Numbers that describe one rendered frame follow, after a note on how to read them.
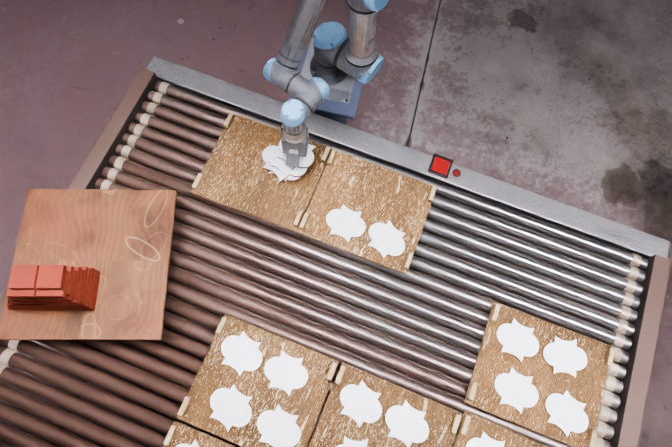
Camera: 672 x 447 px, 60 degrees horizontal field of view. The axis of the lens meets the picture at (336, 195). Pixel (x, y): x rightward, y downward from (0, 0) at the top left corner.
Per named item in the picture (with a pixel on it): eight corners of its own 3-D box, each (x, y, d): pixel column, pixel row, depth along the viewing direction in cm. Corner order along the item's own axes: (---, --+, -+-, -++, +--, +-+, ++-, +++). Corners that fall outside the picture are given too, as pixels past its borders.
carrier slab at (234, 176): (232, 114, 225) (231, 112, 223) (332, 150, 220) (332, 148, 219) (192, 193, 212) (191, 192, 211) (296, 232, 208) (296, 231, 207)
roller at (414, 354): (83, 215, 213) (78, 210, 209) (609, 425, 191) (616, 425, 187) (76, 227, 211) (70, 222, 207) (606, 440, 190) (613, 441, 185)
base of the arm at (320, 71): (313, 49, 231) (312, 34, 222) (351, 54, 231) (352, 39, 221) (307, 82, 226) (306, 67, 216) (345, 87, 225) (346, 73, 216)
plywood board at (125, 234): (30, 190, 200) (27, 188, 199) (177, 191, 202) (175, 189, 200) (-1, 339, 182) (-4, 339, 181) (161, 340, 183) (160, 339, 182)
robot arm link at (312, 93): (304, 65, 189) (283, 89, 186) (332, 83, 187) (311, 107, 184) (305, 79, 197) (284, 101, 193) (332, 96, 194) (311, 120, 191)
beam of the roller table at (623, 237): (157, 63, 240) (154, 55, 234) (661, 245, 217) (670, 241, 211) (148, 80, 237) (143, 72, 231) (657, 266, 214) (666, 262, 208)
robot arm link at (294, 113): (311, 105, 182) (294, 124, 179) (312, 122, 192) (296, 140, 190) (291, 91, 184) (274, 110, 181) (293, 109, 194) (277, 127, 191)
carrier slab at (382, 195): (333, 150, 220) (333, 148, 219) (436, 188, 216) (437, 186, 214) (297, 233, 208) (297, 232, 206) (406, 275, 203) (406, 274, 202)
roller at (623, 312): (136, 124, 227) (132, 118, 222) (632, 311, 205) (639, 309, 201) (130, 135, 225) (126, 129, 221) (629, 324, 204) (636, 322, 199)
